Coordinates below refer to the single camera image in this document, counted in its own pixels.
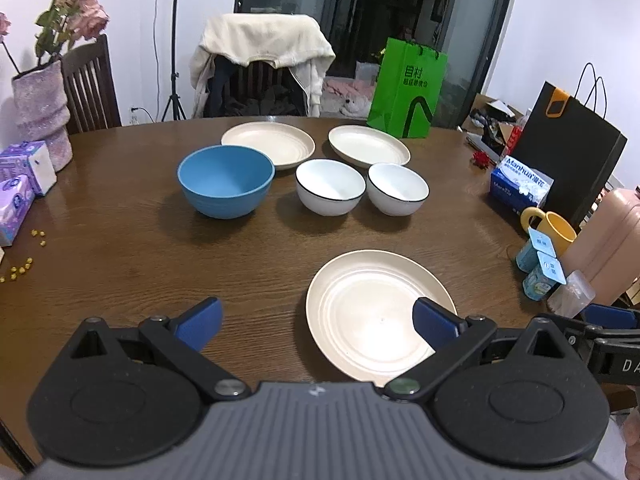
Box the cream plate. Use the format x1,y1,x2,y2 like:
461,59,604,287
306,249,457,387
220,122,316,170
328,125,411,168

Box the white bowl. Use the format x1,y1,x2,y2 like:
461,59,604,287
295,159,367,217
367,164,430,217

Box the blue bowl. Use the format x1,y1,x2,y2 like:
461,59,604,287
177,145,276,220

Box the right hand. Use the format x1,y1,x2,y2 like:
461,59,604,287
623,408,640,480

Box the clear plastic cup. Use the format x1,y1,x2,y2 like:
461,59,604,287
548,270,596,318

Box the yogurt cup lower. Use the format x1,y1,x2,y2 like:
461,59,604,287
523,252,566,301

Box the yogurt cup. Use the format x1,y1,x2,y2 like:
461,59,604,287
515,226,556,273
523,252,566,301

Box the yogurt cup upper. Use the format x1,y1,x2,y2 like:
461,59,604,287
515,226,556,273

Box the yellow mug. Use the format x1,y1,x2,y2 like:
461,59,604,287
520,207,577,258

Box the blue tissue box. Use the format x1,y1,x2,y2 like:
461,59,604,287
489,156,553,212

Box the red artificial flower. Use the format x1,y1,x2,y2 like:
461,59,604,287
471,151,492,169

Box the black paper bag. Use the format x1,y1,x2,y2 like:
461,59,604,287
511,82,627,228

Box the cardboard box with clutter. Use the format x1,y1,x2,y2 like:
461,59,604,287
459,93,532,164

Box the purple tissue pack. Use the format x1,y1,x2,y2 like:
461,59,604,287
0,174,35,247

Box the black tripod stand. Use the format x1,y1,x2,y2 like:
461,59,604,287
160,0,186,122

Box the white plush toy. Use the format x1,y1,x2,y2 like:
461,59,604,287
340,96,370,118

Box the purple tissue box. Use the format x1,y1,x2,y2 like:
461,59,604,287
0,141,58,196

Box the chair with clothes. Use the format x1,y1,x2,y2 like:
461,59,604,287
202,56,307,118

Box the green paper bag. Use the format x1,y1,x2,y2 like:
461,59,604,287
367,38,448,139

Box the pink textured vase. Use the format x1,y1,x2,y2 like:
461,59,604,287
12,60,73,172

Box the dark wooden chair left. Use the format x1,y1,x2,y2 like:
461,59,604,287
61,35,122,134

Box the cream jacket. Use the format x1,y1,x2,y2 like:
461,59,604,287
189,13,335,118

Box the dried pink flowers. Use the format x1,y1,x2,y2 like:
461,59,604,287
1,0,110,79

